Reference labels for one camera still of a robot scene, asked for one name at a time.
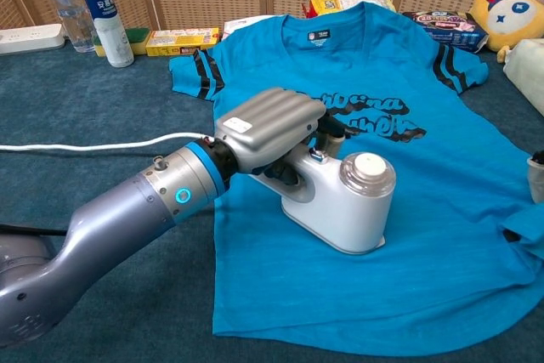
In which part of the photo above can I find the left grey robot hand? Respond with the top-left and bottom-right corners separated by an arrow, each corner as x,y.
214,87 -> 345,181

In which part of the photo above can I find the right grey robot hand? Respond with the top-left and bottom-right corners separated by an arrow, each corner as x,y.
526,150 -> 544,205

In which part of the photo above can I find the white handheld steam iron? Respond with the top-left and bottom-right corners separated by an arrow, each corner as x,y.
248,141 -> 397,256

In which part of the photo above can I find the blue Carolina Panthers T-shirt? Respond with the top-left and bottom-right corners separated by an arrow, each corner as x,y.
168,2 -> 544,358

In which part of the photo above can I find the white cable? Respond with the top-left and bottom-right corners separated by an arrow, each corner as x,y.
0,131 -> 216,152

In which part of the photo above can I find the white pink soft package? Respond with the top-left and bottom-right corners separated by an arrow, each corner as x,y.
223,16 -> 273,42

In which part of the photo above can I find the long white cloth pack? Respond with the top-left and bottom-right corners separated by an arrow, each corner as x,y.
503,38 -> 544,117

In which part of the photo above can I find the yellow cardboard box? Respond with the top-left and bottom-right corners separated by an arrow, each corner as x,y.
144,26 -> 220,57

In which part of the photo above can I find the yellow clear snack bag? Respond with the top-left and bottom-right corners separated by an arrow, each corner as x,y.
309,0 -> 397,18

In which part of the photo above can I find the green yellow sponge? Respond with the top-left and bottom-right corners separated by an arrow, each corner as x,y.
93,27 -> 151,58

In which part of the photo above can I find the dark teal carpeted tabletop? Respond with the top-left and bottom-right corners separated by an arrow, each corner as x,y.
0,42 -> 544,363

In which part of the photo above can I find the yellow plush toy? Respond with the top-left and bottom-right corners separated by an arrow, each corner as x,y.
468,0 -> 544,63

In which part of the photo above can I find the blue snack package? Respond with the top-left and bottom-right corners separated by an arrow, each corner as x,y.
402,9 -> 490,54

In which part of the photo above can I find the white bottle blue cap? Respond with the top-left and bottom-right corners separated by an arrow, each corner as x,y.
74,0 -> 135,69

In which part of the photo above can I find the clear plastic water bottle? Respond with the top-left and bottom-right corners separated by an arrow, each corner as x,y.
37,0 -> 97,54

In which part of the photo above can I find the white power strip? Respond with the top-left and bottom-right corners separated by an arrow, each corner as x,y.
0,23 -> 66,56

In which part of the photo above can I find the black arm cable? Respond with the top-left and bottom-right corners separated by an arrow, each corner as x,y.
0,222 -> 69,237

